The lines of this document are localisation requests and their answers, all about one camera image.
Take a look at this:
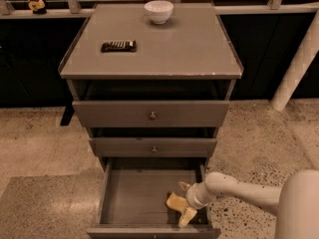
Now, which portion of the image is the small yellow black figurine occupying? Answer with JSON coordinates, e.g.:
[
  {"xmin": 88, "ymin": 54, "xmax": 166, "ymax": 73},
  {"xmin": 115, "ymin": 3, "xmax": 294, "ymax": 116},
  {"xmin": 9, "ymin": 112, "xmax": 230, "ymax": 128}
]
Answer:
[{"xmin": 28, "ymin": 0, "xmax": 47, "ymax": 14}]

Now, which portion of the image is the grey top drawer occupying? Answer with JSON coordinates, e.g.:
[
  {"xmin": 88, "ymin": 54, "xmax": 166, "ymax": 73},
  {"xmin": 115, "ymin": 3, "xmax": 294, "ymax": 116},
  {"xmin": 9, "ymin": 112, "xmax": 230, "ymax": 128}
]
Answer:
[{"xmin": 73, "ymin": 101, "xmax": 229, "ymax": 127}]

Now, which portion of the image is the white ceramic bowl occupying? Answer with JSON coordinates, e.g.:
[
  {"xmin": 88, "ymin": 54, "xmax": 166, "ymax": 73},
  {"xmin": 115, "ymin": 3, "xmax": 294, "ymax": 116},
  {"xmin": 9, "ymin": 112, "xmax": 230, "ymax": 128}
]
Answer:
[{"xmin": 145, "ymin": 0, "xmax": 173, "ymax": 25}]

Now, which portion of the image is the grey drawer cabinet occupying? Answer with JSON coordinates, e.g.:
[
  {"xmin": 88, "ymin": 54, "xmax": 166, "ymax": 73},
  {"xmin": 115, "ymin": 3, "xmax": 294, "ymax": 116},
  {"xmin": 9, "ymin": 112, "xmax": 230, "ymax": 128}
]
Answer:
[{"xmin": 58, "ymin": 2, "xmax": 244, "ymax": 171}]

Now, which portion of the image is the yellow sponge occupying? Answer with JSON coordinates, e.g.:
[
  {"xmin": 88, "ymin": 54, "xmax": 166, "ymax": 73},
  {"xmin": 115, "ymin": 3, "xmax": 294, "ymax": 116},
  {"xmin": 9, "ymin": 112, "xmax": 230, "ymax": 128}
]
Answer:
[{"xmin": 165, "ymin": 192, "xmax": 188, "ymax": 213}]

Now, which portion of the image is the grey middle drawer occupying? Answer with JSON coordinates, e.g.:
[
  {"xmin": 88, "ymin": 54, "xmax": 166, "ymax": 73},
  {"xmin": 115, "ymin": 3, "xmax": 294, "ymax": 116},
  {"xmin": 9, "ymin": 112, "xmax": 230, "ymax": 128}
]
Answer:
[{"xmin": 89, "ymin": 137, "xmax": 216, "ymax": 157}]

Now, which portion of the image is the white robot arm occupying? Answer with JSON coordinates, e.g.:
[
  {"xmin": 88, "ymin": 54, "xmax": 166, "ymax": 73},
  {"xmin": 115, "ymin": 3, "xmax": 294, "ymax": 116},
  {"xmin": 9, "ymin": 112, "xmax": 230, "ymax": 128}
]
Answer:
[{"xmin": 179, "ymin": 169, "xmax": 319, "ymax": 239}]

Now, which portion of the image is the dark chocolate bar wrapper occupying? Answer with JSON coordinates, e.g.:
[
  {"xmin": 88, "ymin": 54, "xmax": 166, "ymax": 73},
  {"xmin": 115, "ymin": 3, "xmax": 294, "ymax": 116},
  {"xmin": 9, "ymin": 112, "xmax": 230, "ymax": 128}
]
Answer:
[{"xmin": 101, "ymin": 40, "xmax": 137, "ymax": 53}]

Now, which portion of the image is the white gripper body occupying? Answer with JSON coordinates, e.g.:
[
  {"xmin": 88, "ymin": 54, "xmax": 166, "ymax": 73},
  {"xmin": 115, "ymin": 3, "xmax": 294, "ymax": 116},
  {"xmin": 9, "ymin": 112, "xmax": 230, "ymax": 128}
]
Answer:
[{"xmin": 185, "ymin": 182, "xmax": 212, "ymax": 209}]

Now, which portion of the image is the grey open bottom drawer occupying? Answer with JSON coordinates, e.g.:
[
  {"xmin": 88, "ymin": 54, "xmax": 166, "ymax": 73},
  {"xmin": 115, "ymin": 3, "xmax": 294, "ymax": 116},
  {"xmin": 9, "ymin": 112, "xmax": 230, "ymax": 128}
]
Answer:
[{"xmin": 87, "ymin": 157, "xmax": 220, "ymax": 239}]

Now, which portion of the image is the grey window railing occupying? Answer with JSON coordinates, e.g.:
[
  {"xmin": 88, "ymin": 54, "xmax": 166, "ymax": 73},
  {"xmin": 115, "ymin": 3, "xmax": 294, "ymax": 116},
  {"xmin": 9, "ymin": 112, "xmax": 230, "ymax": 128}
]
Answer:
[{"xmin": 0, "ymin": 0, "xmax": 319, "ymax": 20}]

